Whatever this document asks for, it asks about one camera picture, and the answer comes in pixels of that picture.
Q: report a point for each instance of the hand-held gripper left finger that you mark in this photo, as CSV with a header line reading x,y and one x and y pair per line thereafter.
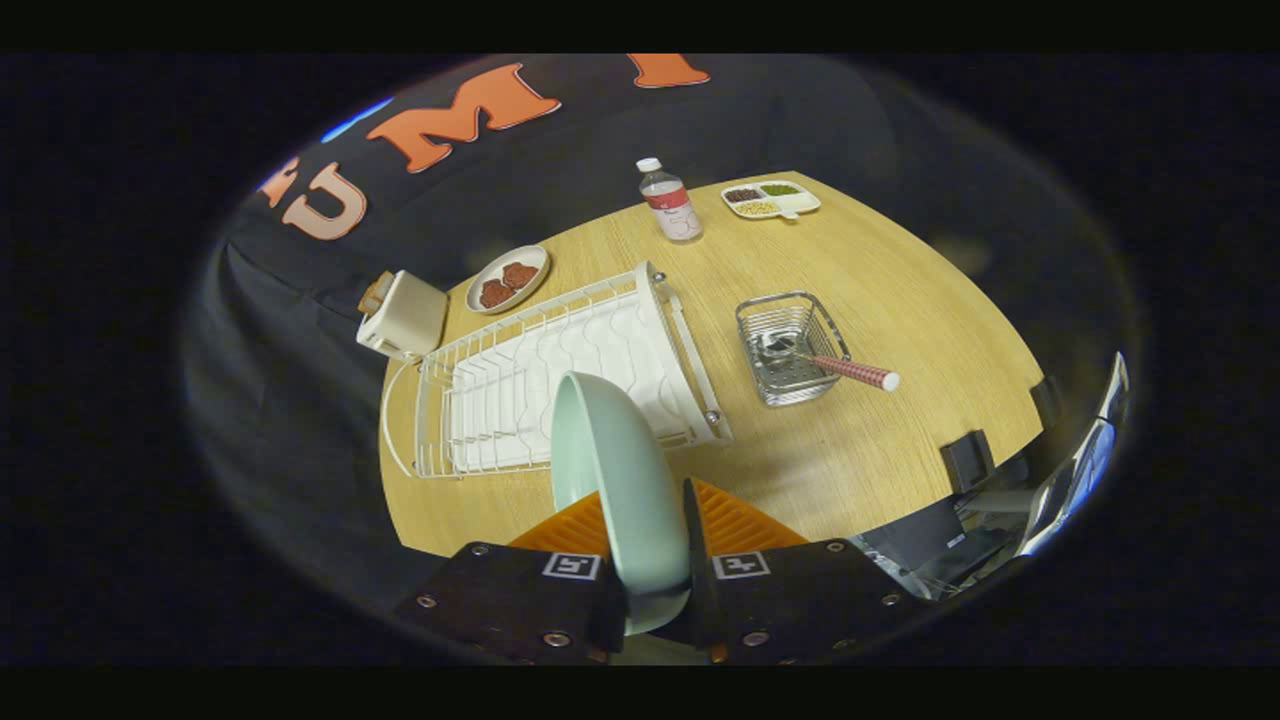
x,y
500,600

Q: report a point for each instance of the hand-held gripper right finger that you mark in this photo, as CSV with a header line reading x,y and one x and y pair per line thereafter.
x,y
698,560

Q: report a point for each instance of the light green plate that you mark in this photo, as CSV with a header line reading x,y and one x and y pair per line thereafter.
x,y
620,480

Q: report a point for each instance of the small beige plate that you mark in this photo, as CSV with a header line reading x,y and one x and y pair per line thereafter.
x,y
536,258

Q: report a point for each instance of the white toaster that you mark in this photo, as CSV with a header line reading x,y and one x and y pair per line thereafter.
x,y
412,318

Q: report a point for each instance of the red brown food piece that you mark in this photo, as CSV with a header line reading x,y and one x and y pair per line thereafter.
x,y
520,275
496,293

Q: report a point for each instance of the toast slices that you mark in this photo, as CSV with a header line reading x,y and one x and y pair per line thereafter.
x,y
376,293

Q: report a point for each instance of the clear water bottle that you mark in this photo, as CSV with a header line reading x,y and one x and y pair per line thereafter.
x,y
675,210

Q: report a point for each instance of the yellow corn portion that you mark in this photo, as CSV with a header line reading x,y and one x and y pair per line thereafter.
x,y
757,208

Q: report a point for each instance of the red beans portion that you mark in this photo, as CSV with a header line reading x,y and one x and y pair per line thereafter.
x,y
742,195

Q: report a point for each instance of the white divided tray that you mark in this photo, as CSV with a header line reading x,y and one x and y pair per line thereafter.
x,y
803,203

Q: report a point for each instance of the green peas portion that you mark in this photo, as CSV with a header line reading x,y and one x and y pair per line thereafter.
x,y
780,188

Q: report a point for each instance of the black table edge bracket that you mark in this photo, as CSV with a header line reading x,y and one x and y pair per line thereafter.
x,y
1046,402
967,462

